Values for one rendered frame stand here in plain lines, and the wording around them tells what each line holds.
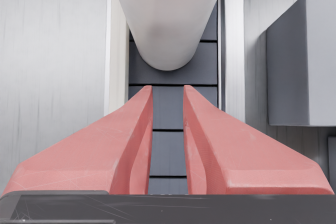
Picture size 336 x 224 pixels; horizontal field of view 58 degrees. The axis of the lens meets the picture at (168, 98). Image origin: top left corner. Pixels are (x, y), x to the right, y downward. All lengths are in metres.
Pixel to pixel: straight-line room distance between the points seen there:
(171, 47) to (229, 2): 0.04
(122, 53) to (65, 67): 0.11
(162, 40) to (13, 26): 0.22
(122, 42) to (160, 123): 0.08
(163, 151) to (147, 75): 0.07
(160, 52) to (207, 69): 0.08
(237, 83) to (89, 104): 0.18
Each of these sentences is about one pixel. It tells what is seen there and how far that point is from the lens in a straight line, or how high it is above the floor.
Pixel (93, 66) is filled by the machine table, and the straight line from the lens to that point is 0.32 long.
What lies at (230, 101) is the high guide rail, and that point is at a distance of 0.18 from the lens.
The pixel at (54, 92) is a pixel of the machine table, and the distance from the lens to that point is 0.33.
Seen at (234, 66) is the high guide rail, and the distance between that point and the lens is 0.18.
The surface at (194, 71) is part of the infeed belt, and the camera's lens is 0.26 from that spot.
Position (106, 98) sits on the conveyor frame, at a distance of 0.26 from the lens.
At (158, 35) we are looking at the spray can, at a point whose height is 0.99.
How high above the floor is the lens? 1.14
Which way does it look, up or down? 85 degrees down
